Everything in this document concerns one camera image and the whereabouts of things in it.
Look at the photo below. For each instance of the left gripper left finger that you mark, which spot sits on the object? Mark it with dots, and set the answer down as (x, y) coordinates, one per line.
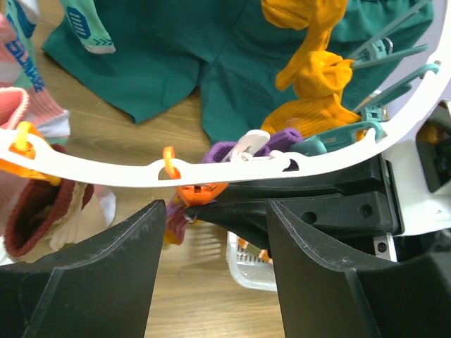
(100, 287)

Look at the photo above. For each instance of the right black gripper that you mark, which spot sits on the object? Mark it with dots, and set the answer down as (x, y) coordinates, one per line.
(353, 205)

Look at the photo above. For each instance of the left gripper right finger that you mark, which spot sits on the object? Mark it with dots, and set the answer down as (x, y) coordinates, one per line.
(329, 289)

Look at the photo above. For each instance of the white round clip hanger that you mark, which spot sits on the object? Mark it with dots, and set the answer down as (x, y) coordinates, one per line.
(436, 75)

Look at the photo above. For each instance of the teal clothespin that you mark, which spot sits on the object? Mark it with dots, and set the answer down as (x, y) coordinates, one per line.
(368, 18)
(335, 139)

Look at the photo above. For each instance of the pink patterned sock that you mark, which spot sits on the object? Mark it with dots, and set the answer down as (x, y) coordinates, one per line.
(24, 97)

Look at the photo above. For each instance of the mustard yellow hanging socks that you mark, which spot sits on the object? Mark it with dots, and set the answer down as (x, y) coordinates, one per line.
(317, 76)

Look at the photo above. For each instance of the white laundry basket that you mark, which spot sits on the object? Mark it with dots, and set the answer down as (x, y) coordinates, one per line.
(247, 269)

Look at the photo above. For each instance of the white clothespin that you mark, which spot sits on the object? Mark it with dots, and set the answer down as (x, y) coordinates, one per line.
(258, 155)

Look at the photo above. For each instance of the purple striped hanging sock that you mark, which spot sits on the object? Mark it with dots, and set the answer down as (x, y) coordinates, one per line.
(201, 193)

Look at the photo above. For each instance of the green trousers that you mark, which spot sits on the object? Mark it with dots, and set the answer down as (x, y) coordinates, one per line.
(166, 49)

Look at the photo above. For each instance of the teal white blue sock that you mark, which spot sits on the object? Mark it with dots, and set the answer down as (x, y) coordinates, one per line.
(81, 15)

